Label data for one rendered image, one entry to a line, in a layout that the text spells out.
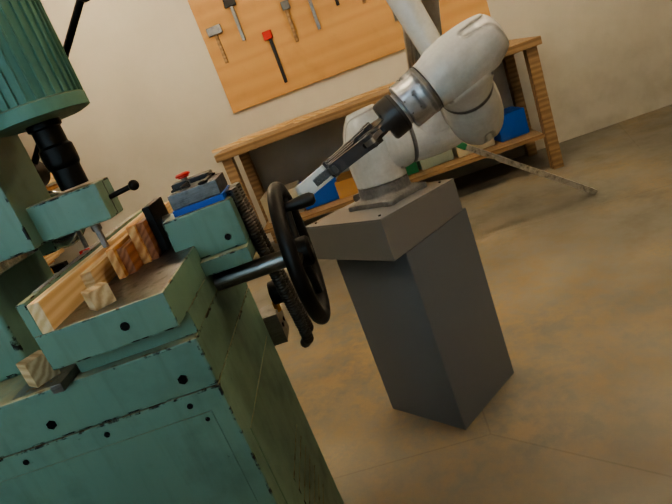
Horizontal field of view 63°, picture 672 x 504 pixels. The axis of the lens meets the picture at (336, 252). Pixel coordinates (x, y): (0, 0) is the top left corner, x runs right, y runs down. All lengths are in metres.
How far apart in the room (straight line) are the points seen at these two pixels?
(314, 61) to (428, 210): 2.86
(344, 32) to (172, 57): 1.28
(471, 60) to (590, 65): 3.71
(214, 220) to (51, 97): 0.33
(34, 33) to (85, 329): 0.49
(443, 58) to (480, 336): 1.02
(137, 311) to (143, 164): 3.81
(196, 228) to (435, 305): 0.79
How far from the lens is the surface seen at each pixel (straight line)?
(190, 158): 4.53
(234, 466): 1.04
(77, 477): 1.11
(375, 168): 1.57
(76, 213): 1.10
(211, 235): 1.05
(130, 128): 4.64
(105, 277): 1.07
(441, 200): 1.62
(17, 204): 1.12
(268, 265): 1.07
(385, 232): 1.44
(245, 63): 4.36
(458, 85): 1.00
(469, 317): 1.73
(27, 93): 1.05
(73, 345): 0.93
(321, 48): 4.30
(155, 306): 0.86
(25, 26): 1.08
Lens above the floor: 1.11
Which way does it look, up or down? 17 degrees down
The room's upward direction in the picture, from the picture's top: 21 degrees counter-clockwise
